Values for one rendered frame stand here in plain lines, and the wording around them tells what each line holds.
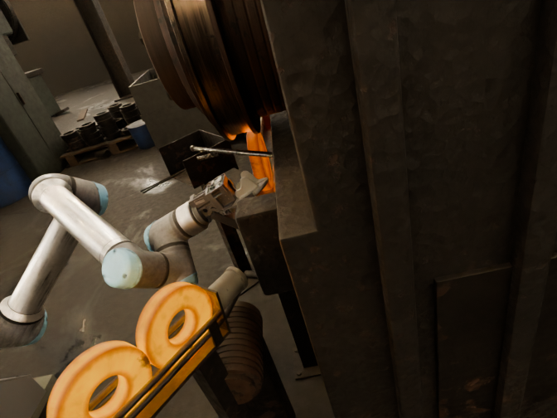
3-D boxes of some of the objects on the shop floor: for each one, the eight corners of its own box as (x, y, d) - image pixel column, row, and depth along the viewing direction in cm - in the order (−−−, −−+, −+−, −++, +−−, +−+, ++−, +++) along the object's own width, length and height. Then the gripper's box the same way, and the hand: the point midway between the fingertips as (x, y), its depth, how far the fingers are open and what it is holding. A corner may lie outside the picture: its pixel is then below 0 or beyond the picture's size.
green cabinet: (8, 195, 383) (-105, 46, 305) (42, 167, 442) (-45, 36, 364) (49, 184, 378) (-54, 31, 300) (78, 157, 438) (-3, 23, 360)
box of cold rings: (260, 110, 412) (239, 37, 371) (266, 135, 342) (241, 47, 301) (174, 135, 416) (144, 65, 375) (162, 164, 345) (124, 81, 304)
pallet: (175, 119, 479) (162, 85, 456) (167, 139, 410) (150, 101, 387) (89, 143, 481) (71, 112, 458) (66, 168, 412) (44, 133, 389)
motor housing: (298, 403, 121) (254, 292, 93) (306, 479, 102) (254, 368, 74) (261, 410, 122) (206, 302, 94) (262, 487, 103) (194, 381, 76)
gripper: (185, 209, 92) (254, 167, 87) (191, 191, 100) (254, 153, 95) (205, 231, 96) (273, 193, 91) (210, 213, 104) (272, 177, 99)
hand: (265, 183), depth 95 cm, fingers closed
